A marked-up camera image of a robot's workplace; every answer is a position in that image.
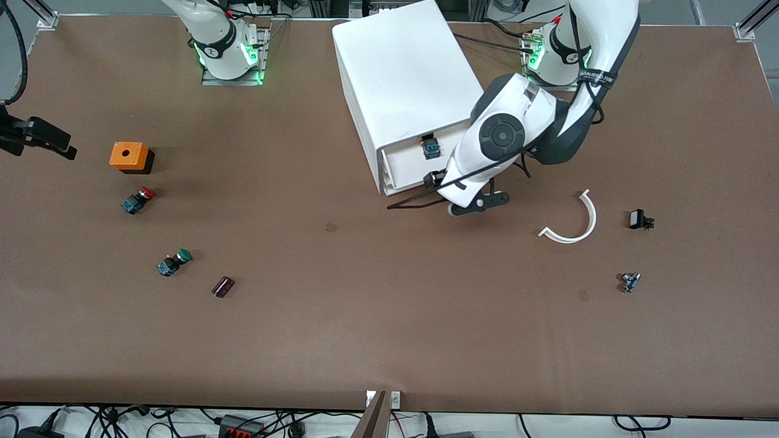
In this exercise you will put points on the orange button box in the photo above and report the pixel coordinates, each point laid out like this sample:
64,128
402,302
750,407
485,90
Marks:
128,156

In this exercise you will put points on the small white bracket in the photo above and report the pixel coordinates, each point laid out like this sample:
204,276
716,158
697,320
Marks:
370,399
395,399

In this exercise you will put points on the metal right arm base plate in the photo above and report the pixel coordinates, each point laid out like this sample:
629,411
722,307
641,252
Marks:
234,81

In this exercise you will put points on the wooden post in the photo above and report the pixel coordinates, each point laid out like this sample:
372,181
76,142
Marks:
372,420

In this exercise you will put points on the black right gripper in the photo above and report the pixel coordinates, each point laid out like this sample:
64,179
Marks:
13,135

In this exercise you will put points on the small black switch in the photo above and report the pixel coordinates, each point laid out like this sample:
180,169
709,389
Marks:
638,219

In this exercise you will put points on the aluminium frame profile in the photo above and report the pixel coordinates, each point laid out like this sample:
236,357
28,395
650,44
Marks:
44,17

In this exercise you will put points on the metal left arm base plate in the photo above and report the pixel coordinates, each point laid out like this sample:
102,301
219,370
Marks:
578,87

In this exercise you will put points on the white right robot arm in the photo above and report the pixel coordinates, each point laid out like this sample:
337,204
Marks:
222,48

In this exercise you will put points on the red push button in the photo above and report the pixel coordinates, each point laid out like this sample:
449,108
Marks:
137,201

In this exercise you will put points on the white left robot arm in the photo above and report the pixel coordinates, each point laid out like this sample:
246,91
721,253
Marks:
502,137

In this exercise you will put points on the yellow push button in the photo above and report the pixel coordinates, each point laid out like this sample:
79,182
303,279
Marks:
431,148

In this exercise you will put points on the white curved plastic strip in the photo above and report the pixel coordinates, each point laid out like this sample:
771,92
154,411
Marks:
589,219

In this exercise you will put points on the purple cylindrical capacitor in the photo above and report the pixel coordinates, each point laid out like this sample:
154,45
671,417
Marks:
223,286

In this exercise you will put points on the black power strip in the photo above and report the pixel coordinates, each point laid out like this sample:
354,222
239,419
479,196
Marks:
240,426

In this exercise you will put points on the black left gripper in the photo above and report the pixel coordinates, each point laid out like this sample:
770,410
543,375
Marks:
433,179

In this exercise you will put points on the green push button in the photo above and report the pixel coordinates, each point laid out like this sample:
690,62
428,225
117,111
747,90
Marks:
173,263

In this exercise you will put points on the black power plug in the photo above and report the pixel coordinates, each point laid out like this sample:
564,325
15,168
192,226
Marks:
39,431

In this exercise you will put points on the small blue potentiometer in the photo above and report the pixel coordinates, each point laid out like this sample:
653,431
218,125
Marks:
630,282

